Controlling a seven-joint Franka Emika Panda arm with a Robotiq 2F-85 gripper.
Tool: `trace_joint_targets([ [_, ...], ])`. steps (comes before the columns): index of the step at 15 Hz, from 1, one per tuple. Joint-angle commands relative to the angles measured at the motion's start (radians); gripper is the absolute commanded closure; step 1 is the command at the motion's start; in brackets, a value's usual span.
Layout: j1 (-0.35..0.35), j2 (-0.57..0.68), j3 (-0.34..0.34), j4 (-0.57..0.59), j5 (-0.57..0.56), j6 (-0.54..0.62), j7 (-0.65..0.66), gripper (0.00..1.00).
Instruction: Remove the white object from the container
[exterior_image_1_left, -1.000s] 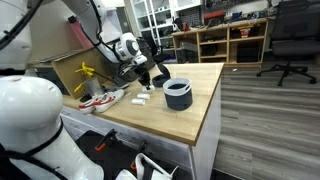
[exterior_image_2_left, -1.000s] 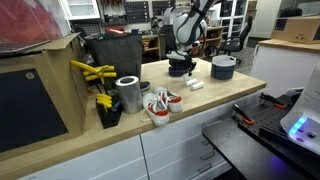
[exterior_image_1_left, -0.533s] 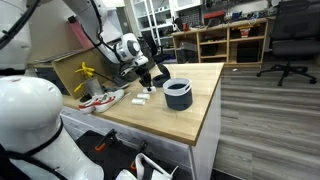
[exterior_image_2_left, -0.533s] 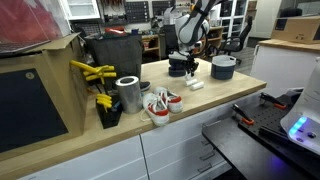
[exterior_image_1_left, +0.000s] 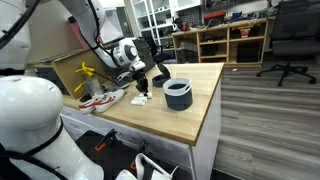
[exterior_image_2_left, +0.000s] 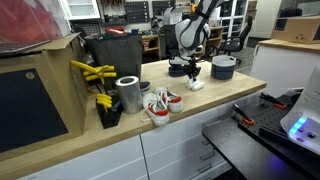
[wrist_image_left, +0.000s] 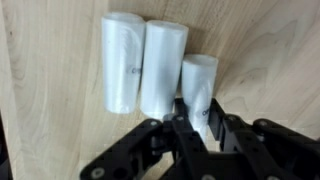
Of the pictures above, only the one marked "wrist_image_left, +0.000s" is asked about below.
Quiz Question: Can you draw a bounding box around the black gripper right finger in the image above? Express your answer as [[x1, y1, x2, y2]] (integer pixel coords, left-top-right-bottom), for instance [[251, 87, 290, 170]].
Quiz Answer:
[[209, 98, 320, 180]]

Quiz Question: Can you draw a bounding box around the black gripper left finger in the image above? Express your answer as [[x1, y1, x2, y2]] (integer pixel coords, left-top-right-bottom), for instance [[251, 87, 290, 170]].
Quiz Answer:
[[79, 98, 209, 180]]

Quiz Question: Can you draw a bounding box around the white plastic cylinder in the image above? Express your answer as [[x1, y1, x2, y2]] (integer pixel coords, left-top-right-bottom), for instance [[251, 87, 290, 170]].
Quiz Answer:
[[180, 53, 220, 143], [139, 19, 189, 120], [101, 12, 147, 115]]

